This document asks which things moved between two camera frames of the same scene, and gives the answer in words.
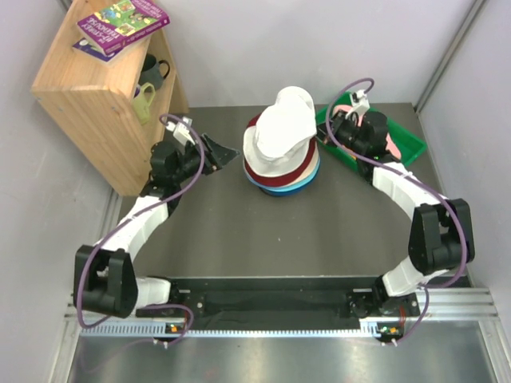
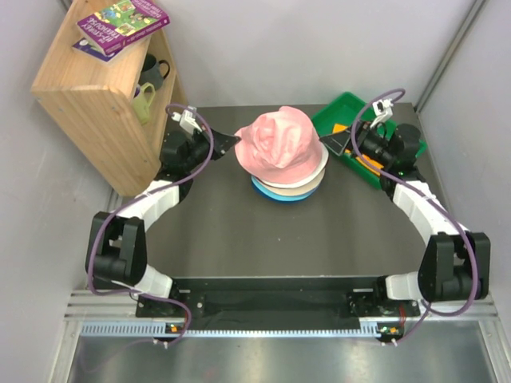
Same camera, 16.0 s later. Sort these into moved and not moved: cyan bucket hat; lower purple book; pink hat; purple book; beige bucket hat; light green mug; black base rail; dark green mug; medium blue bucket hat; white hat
Moved: pink hat; medium blue bucket hat; white hat; cyan bucket hat; beige bucket hat
Not moved: purple book; black base rail; dark green mug; lower purple book; light green mug
